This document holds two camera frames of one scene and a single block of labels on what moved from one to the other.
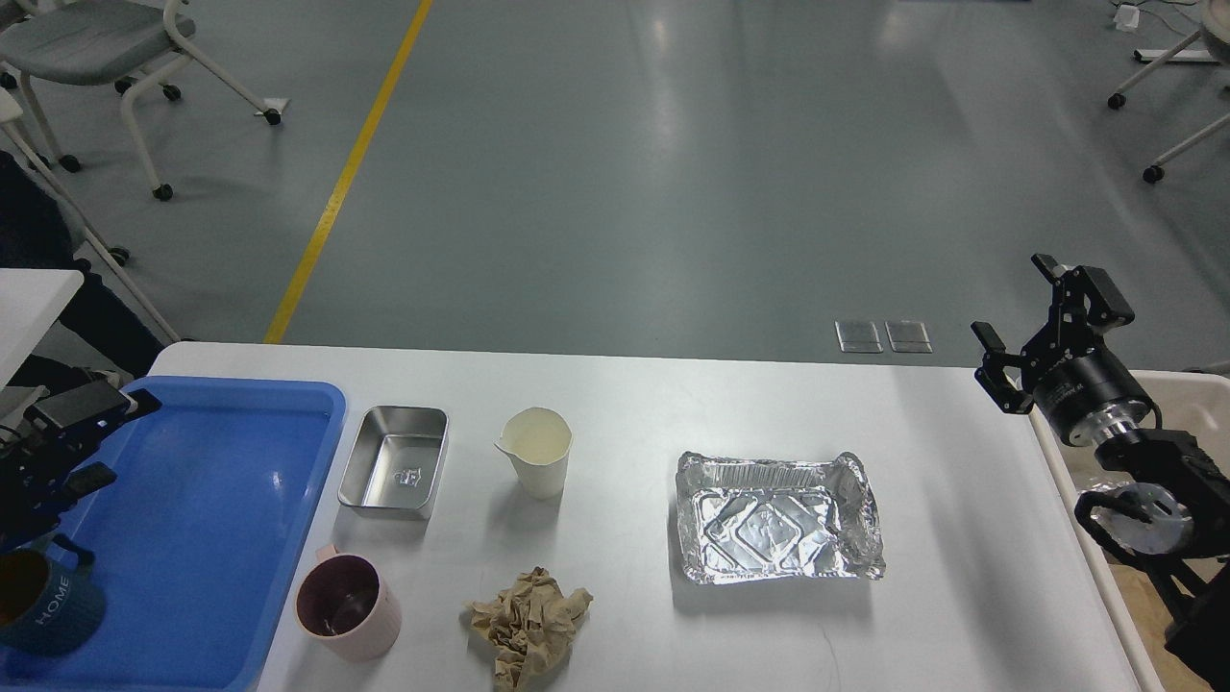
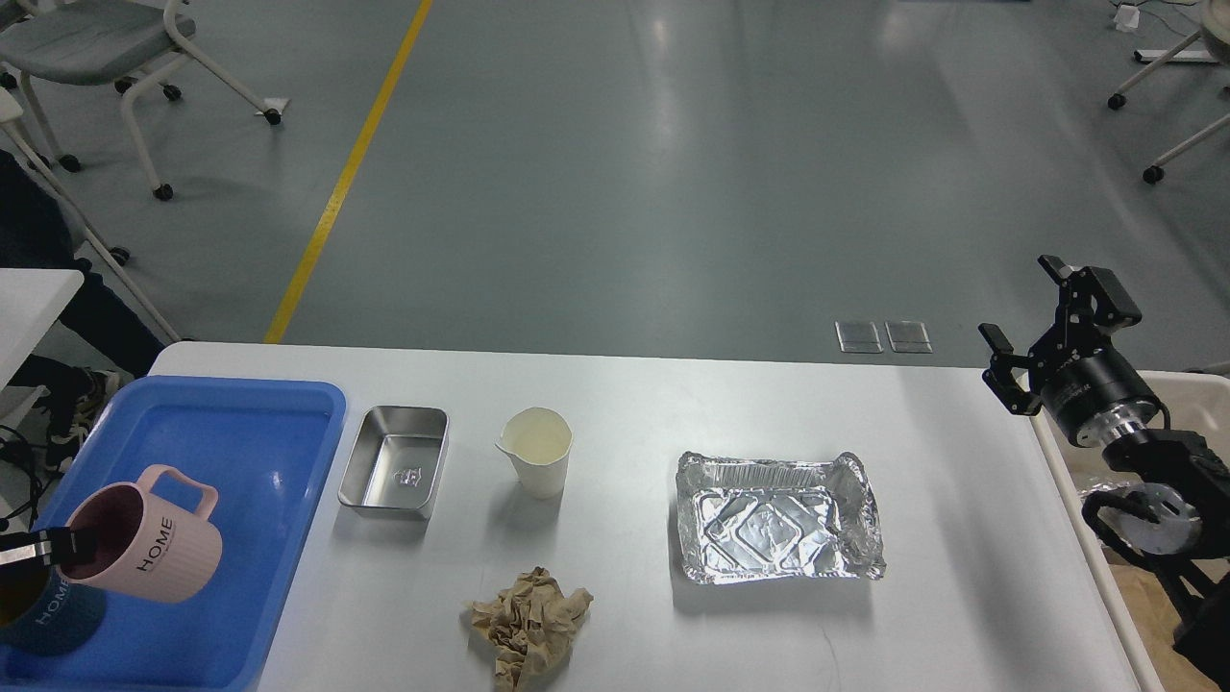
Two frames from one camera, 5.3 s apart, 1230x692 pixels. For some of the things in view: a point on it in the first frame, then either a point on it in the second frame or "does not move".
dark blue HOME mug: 50,603 does not move
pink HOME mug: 345,603 to 147,550
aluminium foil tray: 744,520 does not move
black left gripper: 36,467 to 59,545
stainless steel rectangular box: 395,461 does not move
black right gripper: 1085,392 does not move
